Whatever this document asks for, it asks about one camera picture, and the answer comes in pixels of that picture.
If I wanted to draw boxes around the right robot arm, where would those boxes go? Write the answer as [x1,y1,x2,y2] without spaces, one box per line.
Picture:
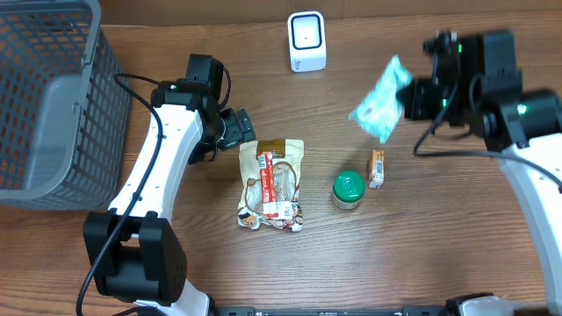
[396,30,561,315]

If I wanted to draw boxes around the white brown snack packet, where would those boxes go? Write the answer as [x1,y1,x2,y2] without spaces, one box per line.
[237,139,304,233]

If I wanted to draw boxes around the red snack bar wrapper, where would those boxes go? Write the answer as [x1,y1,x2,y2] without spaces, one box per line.
[257,152,292,220]

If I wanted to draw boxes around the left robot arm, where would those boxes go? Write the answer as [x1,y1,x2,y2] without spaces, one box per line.
[76,54,256,316]

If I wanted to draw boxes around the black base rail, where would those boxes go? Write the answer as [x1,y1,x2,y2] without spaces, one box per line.
[211,305,448,316]

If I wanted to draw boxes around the white barcode scanner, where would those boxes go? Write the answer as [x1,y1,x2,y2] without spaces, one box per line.
[287,11,328,73]

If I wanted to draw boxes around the green lid seasoning jar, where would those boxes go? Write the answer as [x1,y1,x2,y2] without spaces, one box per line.
[332,170,365,210]

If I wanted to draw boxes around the orange snack packet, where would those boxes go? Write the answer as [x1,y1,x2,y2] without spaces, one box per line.
[368,150,385,190]

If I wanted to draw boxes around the teal tissue packet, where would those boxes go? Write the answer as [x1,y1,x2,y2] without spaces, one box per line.
[349,55,412,144]

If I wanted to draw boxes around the grey plastic mesh basket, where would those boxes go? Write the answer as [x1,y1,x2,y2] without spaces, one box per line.
[1,1,132,210]

